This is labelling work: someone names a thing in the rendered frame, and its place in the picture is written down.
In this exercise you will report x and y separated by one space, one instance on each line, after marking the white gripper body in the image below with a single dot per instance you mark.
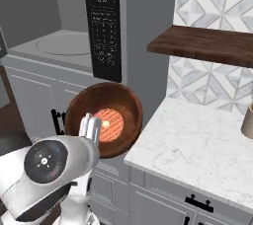
91 127

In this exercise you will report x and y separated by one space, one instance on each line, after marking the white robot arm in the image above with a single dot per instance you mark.
44 164

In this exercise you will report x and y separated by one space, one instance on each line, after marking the round orange waffle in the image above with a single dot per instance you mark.
113 122

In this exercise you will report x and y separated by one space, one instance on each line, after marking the grey cupboard door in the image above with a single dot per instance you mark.
31 97
158 207
70 94

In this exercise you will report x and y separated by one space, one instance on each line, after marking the brown wooden bowl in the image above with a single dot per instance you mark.
125 104

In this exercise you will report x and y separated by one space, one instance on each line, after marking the grey microwave with black panel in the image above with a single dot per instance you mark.
103 31

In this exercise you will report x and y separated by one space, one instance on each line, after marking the yellow butter pat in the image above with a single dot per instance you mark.
105 124

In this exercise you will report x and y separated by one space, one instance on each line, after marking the grey drawer front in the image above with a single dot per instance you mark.
110 171
224 202

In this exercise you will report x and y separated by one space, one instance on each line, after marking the dark wooden shelf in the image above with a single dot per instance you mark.
204 43

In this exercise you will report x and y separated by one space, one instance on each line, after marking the beige utensil pot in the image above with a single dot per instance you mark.
247 123

